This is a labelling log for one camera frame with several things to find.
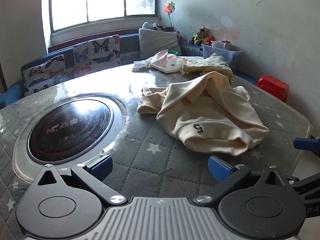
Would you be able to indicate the orange plush toy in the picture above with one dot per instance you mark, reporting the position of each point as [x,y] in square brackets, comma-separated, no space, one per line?
[208,40]

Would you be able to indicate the yellow green patterned cloth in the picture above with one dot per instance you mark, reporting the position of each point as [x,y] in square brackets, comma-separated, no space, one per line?
[212,64]

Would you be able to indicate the cream garment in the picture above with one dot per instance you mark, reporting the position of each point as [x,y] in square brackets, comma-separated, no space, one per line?
[200,112]

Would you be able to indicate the brown teddy bear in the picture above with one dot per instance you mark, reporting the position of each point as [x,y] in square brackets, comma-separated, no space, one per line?
[198,37]

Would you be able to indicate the colourful pinwheel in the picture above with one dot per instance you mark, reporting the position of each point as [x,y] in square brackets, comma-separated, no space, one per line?
[169,8]

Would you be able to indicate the black and white plush toy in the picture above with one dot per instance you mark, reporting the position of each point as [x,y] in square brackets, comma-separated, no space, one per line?
[157,26]

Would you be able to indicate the red plastic stool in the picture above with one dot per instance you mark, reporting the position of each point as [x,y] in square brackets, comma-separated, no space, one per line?
[272,85]

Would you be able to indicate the grey cushion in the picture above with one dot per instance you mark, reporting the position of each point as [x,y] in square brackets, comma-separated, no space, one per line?
[157,43]

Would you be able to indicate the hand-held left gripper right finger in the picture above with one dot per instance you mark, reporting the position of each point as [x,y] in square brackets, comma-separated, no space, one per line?
[220,168]

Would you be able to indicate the clear plastic storage box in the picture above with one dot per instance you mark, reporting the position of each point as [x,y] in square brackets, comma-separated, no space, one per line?
[220,54]

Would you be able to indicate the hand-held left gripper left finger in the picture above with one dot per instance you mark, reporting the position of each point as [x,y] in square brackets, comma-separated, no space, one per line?
[101,167]

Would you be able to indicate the pink plush toy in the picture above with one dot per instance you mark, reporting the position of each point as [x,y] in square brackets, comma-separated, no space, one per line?
[177,34]

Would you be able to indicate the blue sofa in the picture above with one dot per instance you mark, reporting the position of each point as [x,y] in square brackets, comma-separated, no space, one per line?
[128,47]

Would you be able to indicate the white pink plastic bag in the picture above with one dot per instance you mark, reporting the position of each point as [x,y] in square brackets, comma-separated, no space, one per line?
[166,63]

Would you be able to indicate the butterfly print cushion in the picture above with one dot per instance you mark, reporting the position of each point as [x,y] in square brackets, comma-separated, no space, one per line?
[97,52]
[42,76]

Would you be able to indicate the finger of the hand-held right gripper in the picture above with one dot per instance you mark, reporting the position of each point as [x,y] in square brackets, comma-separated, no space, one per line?
[308,185]
[302,144]

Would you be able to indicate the window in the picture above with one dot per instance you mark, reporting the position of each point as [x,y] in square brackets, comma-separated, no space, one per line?
[105,0]

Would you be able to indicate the built-in black induction cooker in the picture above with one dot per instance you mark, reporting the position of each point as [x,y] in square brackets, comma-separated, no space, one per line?
[67,127]

